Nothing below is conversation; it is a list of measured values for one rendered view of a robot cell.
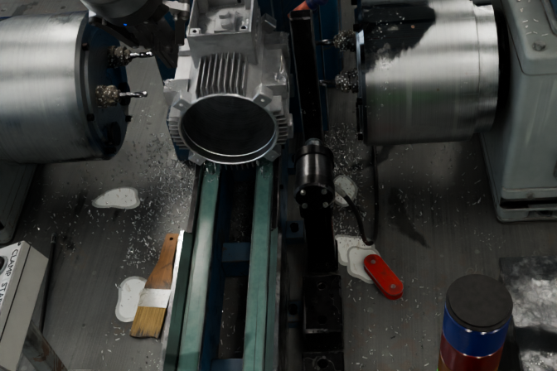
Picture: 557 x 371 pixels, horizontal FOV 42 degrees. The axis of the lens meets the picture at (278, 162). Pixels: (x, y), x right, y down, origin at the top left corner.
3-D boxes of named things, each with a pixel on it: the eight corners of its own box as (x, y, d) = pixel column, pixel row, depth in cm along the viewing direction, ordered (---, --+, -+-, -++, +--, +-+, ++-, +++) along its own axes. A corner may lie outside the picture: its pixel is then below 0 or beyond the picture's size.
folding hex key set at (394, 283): (360, 266, 119) (359, 259, 118) (375, 257, 120) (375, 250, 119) (390, 304, 114) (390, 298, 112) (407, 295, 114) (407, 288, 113)
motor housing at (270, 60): (194, 93, 134) (172, 10, 120) (295, 87, 133) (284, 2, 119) (181, 174, 121) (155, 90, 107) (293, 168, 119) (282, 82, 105)
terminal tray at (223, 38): (201, 26, 123) (192, -9, 118) (263, 21, 122) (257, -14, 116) (193, 72, 115) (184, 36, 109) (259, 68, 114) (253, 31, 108)
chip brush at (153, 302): (160, 234, 128) (159, 232, 127) (187, 236, 127) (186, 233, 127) (129, 338, 115) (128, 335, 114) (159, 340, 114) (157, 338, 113)
